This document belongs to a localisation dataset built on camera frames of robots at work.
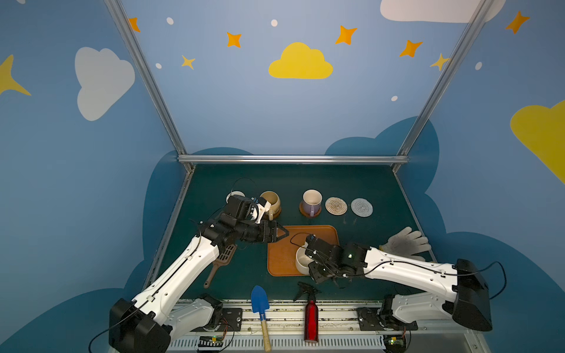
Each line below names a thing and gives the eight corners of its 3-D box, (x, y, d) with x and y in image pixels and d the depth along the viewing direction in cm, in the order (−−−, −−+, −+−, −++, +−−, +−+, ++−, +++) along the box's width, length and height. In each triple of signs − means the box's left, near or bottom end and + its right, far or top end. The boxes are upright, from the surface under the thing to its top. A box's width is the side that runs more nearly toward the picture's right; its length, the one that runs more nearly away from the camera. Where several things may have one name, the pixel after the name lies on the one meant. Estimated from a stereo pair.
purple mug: (296, 213, 105) (297, 201, 98) (307, 197, 111) (309, 186, 104) (311, 221, 102) (314, 210, 95) (322, 205, 108) (325, 193, 101)
